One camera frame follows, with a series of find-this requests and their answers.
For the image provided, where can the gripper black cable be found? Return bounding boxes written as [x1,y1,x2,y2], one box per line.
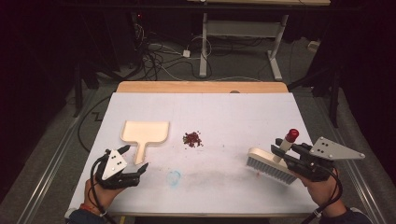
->
[89,153,118,224]
[300,167,344,224]

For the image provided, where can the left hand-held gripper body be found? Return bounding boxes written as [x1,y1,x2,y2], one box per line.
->
[93,148,141,190]

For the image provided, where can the white table mat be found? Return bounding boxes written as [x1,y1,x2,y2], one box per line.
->
[67,91,320,216]

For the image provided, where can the tangle of floor cables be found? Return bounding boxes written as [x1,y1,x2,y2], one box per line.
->
[133,21,217,82]

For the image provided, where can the white metal desk frame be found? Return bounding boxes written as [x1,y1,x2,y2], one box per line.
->
[186,0,332,82]

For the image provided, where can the person's left hand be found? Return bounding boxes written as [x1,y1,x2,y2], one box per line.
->
[83,177,126,217]

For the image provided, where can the person's right hand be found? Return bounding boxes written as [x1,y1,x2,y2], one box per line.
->
[299,169,347,217]

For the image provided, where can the white brush with red-tipped handle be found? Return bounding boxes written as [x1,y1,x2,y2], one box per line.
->
[246,128,301,186]

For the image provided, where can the black stand leg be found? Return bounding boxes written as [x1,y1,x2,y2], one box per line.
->
[72,62,84,119]
[329,70,341,129]

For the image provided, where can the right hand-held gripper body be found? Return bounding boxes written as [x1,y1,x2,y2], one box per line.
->
[288,136,366,183]

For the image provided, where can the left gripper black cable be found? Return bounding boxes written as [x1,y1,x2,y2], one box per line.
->
[89,153,118,224]

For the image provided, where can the metal floor rail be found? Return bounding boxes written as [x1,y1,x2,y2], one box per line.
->
[15,90,97,224]
[311,99,389,224]

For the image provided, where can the black floor cable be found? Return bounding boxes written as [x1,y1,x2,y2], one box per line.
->
[77,95,112,153]

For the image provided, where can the wooden table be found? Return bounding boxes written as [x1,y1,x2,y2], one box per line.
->
[64,80,321,218]

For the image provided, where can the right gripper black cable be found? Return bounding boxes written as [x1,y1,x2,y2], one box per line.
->
[300,167,344,224]

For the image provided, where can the cream plastic dustpan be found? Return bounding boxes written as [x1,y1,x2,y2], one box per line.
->
[120,120,171,166]

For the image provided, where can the pile of red crumbs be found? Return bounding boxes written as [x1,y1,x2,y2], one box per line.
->
[182,131,205,148]

